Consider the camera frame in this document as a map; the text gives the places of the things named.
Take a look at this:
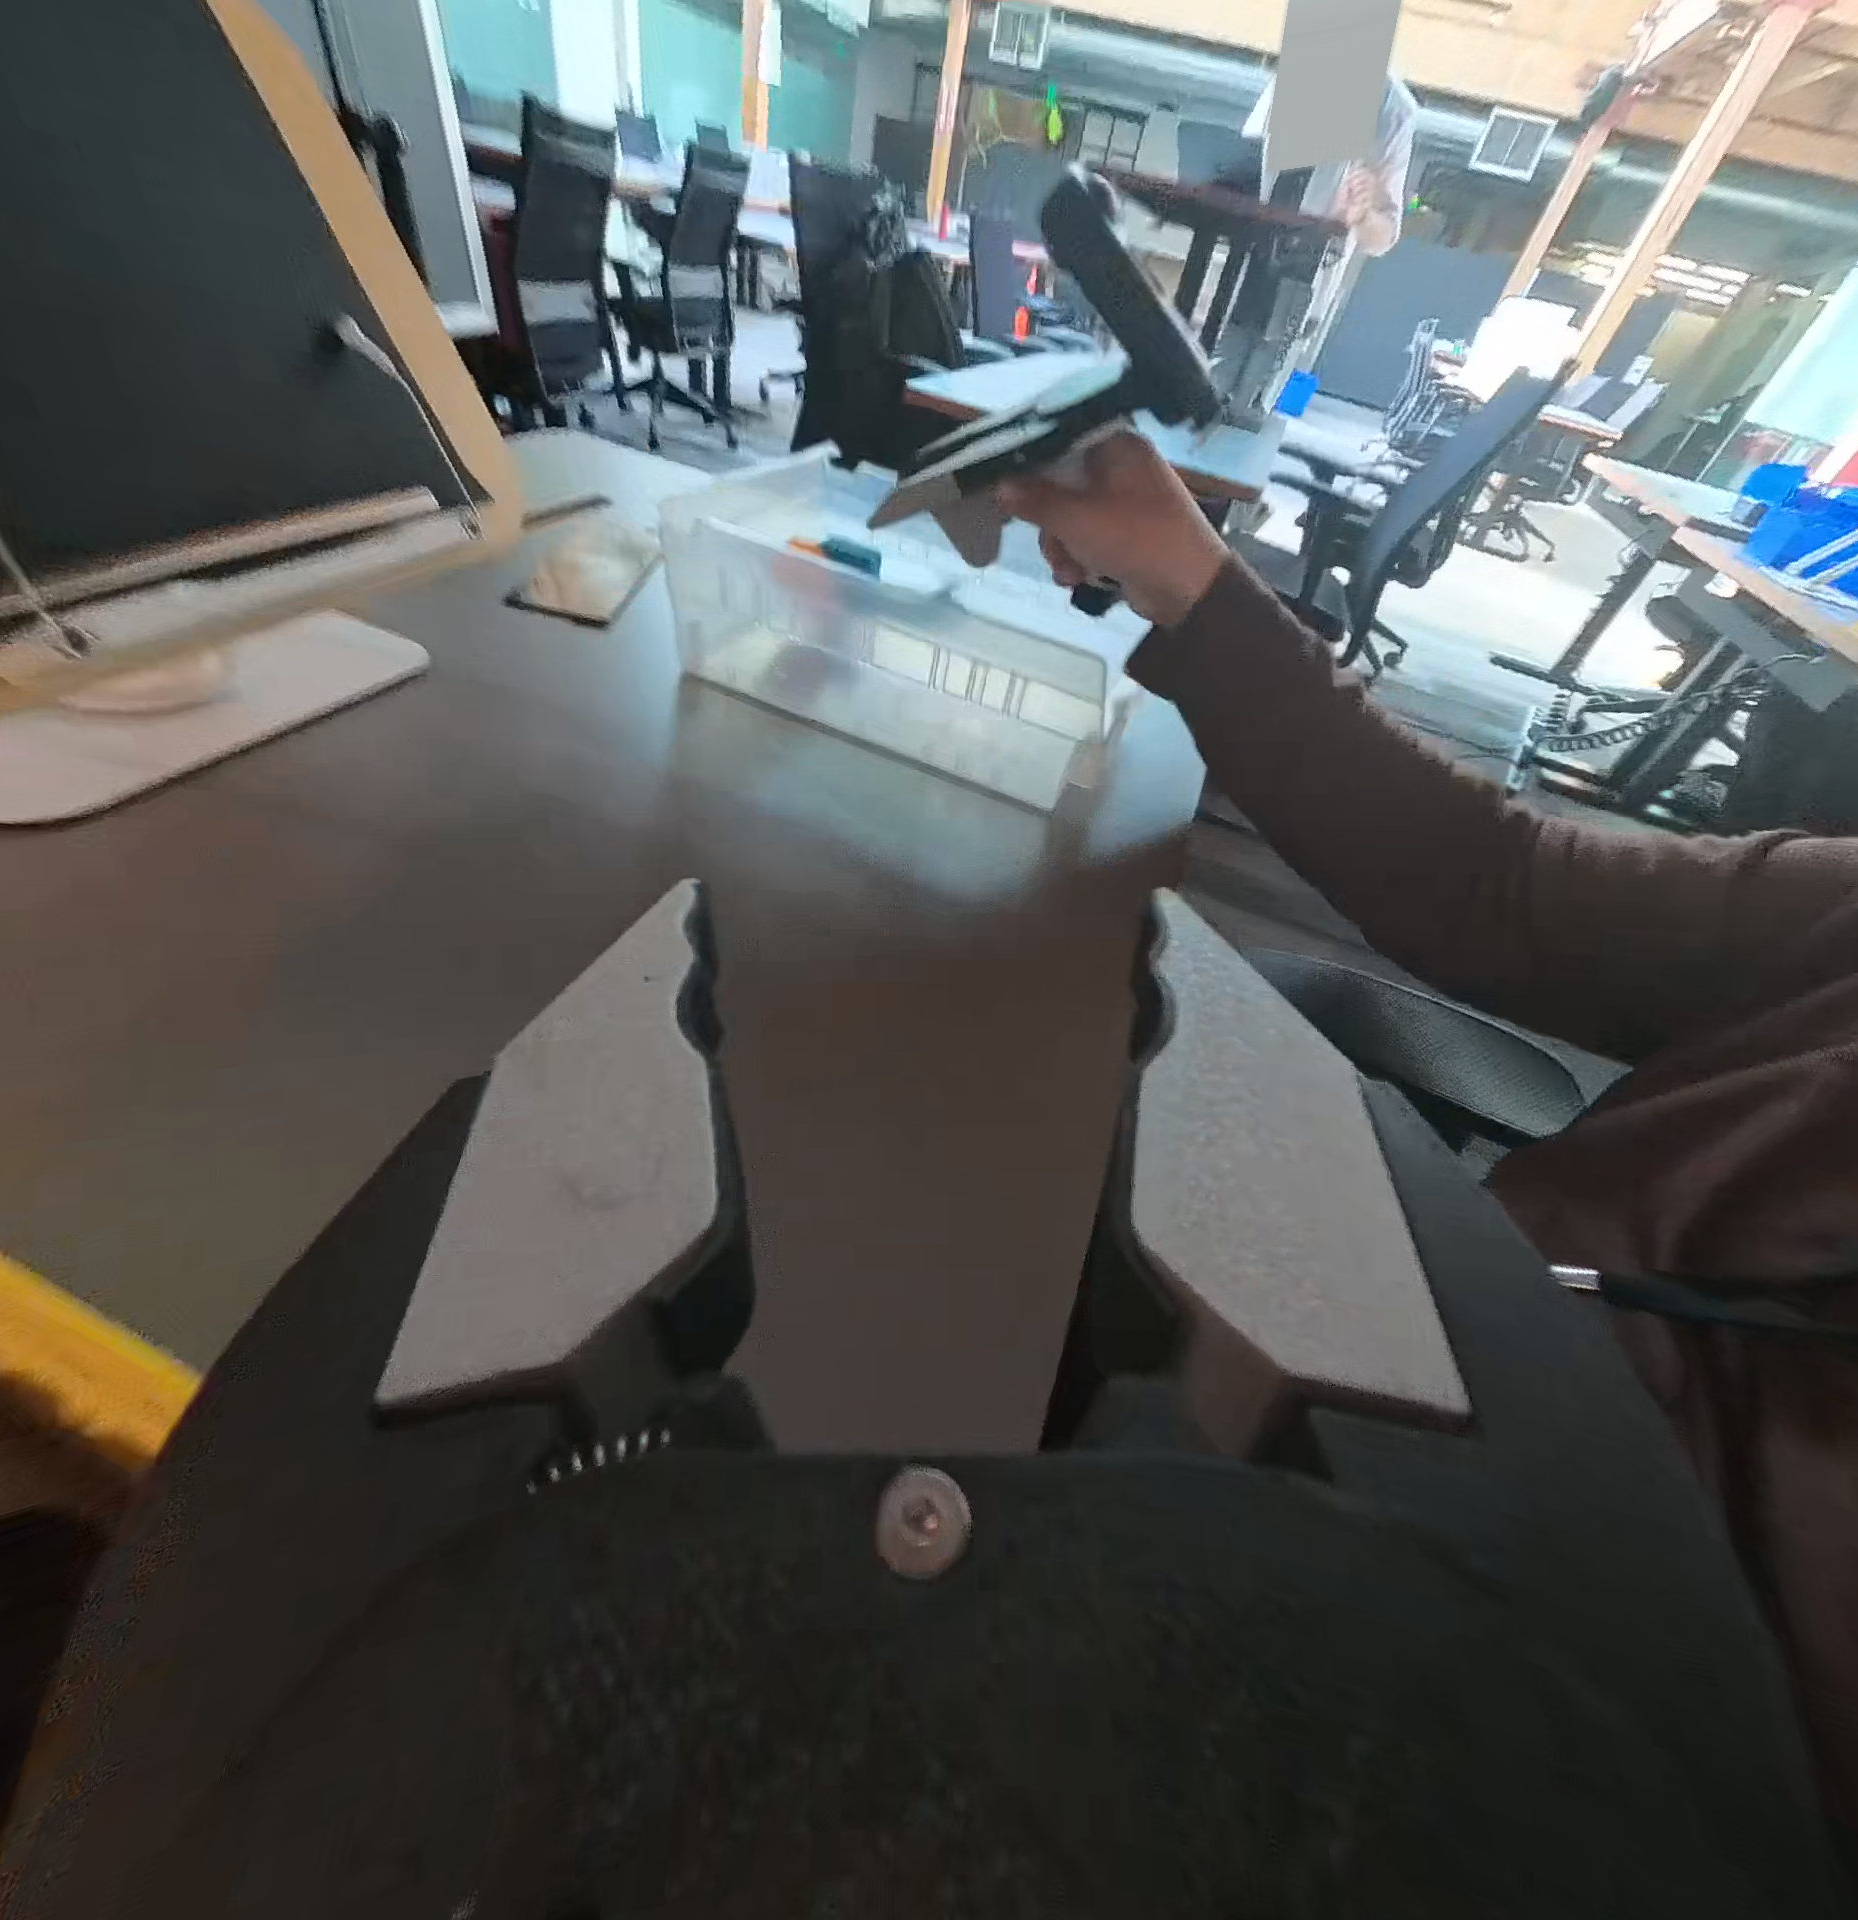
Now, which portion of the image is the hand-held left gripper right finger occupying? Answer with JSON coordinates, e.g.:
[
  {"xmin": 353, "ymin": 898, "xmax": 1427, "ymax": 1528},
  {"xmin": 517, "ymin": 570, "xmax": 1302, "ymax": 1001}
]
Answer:
[{"xmin": 1094, "ymin": 887, "xmax": 1473, "ymax": 1450}]

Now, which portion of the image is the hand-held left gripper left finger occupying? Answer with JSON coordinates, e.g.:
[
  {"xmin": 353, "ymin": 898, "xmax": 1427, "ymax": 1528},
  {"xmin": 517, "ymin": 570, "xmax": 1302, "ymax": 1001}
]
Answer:
[{"xmin": 373, "ymin": 876, "xmax": 754, "ymax": 1412}]

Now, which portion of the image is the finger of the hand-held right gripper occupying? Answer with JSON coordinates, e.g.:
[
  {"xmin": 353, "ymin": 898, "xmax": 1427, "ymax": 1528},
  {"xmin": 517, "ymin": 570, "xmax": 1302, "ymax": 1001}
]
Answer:
[
  {"xmin": 914, "ymin": 371, "xmax": 1132, "ymax": 485},
  {"xmin": 866, "ymin": 457, "xmax": 1023, "ymax": 572}
]

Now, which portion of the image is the clear plastic bin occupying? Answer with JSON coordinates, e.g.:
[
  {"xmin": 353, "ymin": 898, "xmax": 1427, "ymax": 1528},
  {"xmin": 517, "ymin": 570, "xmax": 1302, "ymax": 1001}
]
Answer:
[{"xmin": 658, "ymin": 446, "xmax": 1144, "ymax": 814}]

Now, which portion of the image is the person's right forearm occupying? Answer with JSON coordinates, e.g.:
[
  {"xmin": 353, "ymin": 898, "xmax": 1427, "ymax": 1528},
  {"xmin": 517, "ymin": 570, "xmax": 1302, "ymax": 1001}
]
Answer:
[{"xmin": 1129, "ymin": 554, "xmax": 1858, "ymax": 1065}]

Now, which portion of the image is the person's right hand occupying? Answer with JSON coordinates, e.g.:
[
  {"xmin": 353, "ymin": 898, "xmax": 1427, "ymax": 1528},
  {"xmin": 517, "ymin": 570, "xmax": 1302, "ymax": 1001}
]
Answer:
[{"xmin": 1033, "ymin": 428, "xmax": 1234, "ymax": 627}]

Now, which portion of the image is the dark standing desk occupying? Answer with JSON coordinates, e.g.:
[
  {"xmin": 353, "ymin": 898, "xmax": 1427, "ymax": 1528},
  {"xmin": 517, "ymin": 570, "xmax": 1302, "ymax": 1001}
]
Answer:
[{"xmin": 1105, "ymin": 167, "xmax": 1354, "ymax": 370}]

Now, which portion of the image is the black office chair with jacket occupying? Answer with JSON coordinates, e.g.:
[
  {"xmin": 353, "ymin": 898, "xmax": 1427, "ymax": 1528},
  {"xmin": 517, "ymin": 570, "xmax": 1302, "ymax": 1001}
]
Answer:
[{"xmin": 782, "ymin": 154, "xmax": 973, "ymax": 468}]

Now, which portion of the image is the grey office chair seat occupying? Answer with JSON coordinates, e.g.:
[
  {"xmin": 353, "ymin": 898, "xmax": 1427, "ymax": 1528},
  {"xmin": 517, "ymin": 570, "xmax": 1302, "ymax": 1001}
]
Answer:
[{"xmin": 1242, "ymin": 943, "xmax": 1633, "ymax": 1155}]

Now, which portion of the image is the black mesh office chair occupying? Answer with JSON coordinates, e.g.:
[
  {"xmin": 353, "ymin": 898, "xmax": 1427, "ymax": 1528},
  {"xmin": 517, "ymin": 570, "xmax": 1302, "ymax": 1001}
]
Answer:
[{"xmin": 1296, "ymin": 364, "xmax": 1563, "ymax": 679}]

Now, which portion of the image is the dark glossy flat plate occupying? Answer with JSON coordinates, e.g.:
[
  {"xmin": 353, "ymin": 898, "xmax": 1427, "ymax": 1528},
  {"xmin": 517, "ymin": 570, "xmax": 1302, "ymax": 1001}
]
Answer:
[{"xmin": 503, "ymin": 516, "xmax": 666, "ymax": 626}]

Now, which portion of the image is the person's torso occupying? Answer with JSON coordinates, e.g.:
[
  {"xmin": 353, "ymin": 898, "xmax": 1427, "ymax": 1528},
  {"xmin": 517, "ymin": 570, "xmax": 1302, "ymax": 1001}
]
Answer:
[{"xmin": 1483, "ymin": 841, "xmax": 1858, "ymax": 1920}]

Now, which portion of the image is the grey framed board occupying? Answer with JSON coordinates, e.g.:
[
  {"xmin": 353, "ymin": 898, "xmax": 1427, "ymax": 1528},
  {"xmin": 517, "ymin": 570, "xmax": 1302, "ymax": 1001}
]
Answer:
[{"xmin": 319, "ymin": 0, "xmax": 499, "ymax": 341}]

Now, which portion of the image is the stack of blue bins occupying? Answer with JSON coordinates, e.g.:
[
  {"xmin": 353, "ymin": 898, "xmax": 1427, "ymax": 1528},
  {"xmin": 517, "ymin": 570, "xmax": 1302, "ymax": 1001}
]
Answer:
[{"xmin": 1735, "ymin": 457, "xmax": 1858, "ymax": 605}]

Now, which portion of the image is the computer monitor with stand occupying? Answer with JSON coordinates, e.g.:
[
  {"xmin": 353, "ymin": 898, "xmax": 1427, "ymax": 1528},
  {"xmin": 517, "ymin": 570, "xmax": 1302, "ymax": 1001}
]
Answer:
[{"xmin": 0, "ymin": 0, "xmax": 529, "ymax": 829}]

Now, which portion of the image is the black cable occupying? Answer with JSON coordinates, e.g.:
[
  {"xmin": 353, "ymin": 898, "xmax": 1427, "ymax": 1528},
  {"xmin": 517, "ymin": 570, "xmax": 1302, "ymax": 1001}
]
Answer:
[{"xmin": 1547, "ymin": 1263, "xmax": 1858, "ymax": 1340}]

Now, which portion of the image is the white monitor cable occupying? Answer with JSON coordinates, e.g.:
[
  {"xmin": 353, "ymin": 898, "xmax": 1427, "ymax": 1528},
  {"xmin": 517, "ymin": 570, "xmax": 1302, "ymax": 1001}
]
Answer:
[{"xmin": 329, "ymin": 312, "xmax": 490, "ymax": 536}]

